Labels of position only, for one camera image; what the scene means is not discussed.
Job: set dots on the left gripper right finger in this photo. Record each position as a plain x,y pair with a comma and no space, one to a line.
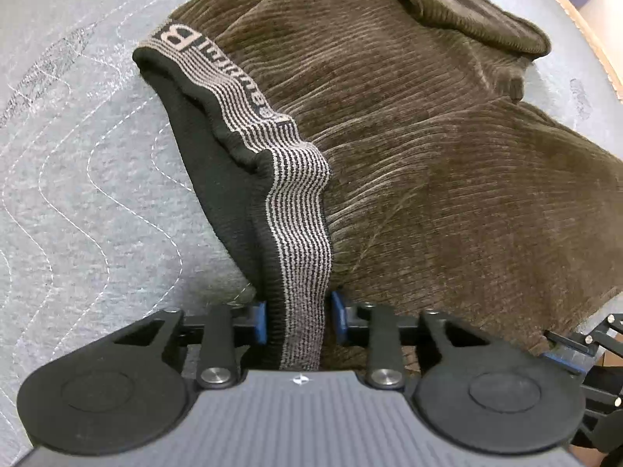
381,332

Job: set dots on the brown corduroy pants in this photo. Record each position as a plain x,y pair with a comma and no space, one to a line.
384,148

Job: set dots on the wooden bed frame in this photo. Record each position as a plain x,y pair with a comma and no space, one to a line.
579,14

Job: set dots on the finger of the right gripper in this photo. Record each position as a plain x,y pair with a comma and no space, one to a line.
567,340
573,362

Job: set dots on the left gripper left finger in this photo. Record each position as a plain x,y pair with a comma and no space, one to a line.
219,332

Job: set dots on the grey quilted mattress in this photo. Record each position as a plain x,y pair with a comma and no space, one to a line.
105,250

